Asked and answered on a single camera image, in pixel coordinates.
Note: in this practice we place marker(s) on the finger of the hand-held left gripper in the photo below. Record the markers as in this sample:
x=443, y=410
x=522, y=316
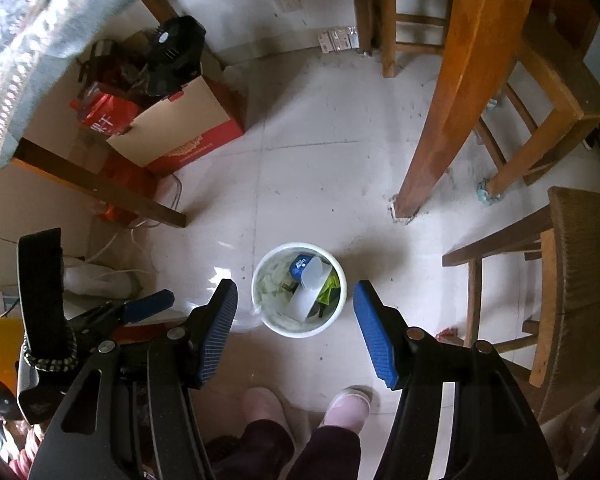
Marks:
x=147, y=305

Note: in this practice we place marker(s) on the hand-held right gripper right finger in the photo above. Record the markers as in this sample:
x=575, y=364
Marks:
x=380, y=340

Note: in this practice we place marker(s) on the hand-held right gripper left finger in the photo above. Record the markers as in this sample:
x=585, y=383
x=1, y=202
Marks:
x=215, y=340

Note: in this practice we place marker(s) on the white trash bin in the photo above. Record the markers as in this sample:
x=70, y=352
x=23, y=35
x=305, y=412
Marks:
x=280, y=327

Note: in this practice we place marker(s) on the green snack packet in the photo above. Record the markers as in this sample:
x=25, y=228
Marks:
x=330, y=290

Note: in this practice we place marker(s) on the white paper box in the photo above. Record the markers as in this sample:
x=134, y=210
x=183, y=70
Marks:
x=307, y=297

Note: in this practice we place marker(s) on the blue and white cup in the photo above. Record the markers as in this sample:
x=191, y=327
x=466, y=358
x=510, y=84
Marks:
x=299, y=266

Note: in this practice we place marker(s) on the person's right pink slipper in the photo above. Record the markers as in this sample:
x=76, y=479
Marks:
x=347, y=405

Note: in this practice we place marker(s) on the person's pink slipper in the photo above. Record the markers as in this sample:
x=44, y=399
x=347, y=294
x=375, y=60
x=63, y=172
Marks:
x=347, y=405
x=262, y=405

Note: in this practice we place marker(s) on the yellow plastic item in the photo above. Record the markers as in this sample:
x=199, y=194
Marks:
x=0, y=350

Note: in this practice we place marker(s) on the person's left pink slipper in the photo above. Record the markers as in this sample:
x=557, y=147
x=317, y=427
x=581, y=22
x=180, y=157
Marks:
x=262, y=405

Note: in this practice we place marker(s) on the person's left leg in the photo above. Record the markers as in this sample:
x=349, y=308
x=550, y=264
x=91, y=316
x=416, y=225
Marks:
x=260, y=452

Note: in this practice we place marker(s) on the person's leg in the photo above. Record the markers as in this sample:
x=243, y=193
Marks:
x=325, y=455
x=260, y=452

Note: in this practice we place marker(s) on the person's right leg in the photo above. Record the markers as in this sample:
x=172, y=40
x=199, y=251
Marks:
x=325, y=455

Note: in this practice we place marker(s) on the red plastic bag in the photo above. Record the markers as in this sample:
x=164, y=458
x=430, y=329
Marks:
x=125, y=170

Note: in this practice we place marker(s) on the red cardboard box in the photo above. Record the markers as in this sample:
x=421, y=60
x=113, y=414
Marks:
x=195, y=145

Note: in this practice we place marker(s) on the red gift bag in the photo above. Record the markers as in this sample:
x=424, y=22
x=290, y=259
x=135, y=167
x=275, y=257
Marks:
x=105, y=115

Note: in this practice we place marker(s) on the teal rag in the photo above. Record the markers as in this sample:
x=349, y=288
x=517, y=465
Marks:
x=490, y=192

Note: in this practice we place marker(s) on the wooden chair with woven seat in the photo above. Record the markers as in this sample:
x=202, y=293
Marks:
x=585, y=285

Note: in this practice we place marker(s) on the floral tablecloth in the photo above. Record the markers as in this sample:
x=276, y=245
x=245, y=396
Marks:
x=35, y=45

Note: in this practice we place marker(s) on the black electric fan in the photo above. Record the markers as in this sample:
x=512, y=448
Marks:
x=175, y=55

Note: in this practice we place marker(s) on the wooden table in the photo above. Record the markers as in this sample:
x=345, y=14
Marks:
x=460, y=85

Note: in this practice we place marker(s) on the silver hardware packets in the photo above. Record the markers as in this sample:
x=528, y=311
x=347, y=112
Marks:
x=337, y=40

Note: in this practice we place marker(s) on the wooden stool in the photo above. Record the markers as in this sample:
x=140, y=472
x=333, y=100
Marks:
x=389, y=25
x=555, y=90

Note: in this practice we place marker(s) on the white wall socket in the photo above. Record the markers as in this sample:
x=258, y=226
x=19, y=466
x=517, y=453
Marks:
x=288, y=2

